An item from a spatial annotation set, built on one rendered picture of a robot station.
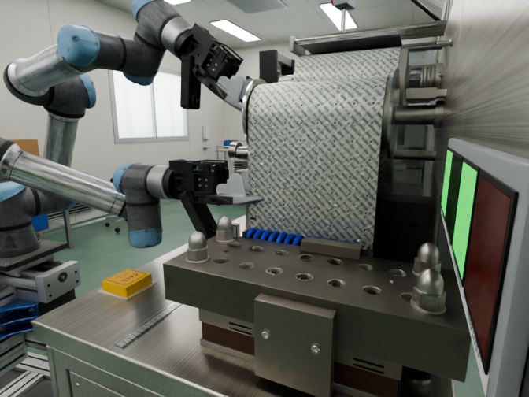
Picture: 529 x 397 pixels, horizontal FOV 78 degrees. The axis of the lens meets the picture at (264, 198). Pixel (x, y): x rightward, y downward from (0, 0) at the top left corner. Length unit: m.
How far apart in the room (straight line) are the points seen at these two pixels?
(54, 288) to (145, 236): 0.56
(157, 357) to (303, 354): 0.23
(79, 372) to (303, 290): 0.42
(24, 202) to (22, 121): 3.09
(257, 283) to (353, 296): 0.12
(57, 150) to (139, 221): 0.56
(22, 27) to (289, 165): 4.16
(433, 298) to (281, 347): 0.19
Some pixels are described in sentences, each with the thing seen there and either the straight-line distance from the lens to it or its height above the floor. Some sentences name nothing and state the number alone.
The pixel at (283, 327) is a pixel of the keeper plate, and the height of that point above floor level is 0.99.
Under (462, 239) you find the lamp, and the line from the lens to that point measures 0.19.
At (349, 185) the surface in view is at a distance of 0.56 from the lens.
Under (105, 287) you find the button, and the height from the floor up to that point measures 0.91.
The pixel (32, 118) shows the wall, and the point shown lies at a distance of 4.44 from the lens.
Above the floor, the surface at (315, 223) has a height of 1.06.
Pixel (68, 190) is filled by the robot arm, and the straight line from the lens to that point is 0.90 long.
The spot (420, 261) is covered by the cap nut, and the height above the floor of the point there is 1.05.
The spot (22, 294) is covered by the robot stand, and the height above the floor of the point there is 0.70.
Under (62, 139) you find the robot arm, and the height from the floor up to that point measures 1.19.
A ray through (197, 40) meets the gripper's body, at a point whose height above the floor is 1.41.
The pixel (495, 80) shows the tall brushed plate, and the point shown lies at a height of 1.25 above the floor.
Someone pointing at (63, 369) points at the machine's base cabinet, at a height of 0.83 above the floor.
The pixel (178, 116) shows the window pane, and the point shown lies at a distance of 6.10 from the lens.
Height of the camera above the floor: 1.23
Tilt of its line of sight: 12 degrees down
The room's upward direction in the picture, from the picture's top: straight up
